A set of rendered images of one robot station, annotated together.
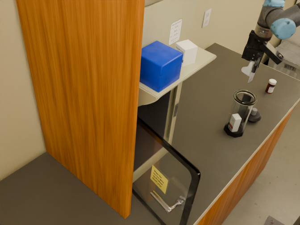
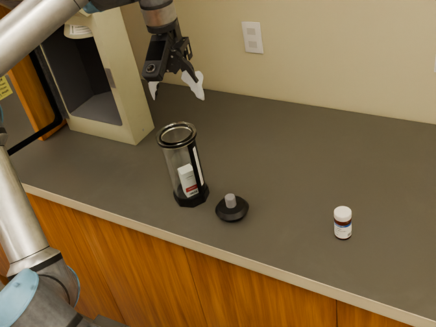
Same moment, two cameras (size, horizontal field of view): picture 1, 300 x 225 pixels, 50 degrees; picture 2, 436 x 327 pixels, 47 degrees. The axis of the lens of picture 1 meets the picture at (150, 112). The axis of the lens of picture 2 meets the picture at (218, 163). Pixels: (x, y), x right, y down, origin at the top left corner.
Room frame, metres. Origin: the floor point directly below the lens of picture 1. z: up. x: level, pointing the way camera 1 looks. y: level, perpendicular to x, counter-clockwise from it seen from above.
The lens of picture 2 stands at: (1.32, -1.55, 1.89)
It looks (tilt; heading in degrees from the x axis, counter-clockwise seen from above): 37 degrees down; 91
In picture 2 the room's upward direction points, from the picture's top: 12 degrees counter-clockwise
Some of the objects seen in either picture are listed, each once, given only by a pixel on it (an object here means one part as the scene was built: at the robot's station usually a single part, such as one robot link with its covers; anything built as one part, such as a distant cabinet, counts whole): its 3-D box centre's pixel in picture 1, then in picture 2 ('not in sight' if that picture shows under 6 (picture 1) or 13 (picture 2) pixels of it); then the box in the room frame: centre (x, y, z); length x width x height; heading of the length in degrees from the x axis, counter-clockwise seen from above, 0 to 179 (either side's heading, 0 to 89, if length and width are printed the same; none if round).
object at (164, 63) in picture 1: (157, 65); not in sight; (0.79, -0.01, 1.55); 0.10 x 0.10 x 0.09; 53
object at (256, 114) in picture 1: (252, 114); (231, 205); (1.31, -0.54, 0.97); 0.09 x 0.09 x 0.07
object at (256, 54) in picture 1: (256, 46); (169, 44); (1.24, -0.42, 1.41); 0.09 x 0.08 x 0.12; 67
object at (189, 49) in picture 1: (185, 52); not in sight; (0.90, -0.09, 1.54); 0.05 x 0.05 x 0.06; 37
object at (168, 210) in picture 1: (164, 199); not in sight; (0.58, -0.08, 1.20); 0.10 x 0.05 x 0.03; 44
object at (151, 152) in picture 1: (156, 181); (4, 94); (0.66, -0.05, 1.19); 0.30 x 0.01 x 0.40; 44
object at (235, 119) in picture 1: (239, 113); (183, 164); (1.21, -0.43, 1.06); 0.11 x 0.11 x 0.21
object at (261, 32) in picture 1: (264, 30); (157, 13); (1.24, -0.43, 1.49); 0.08 x 0.08 x 0.05
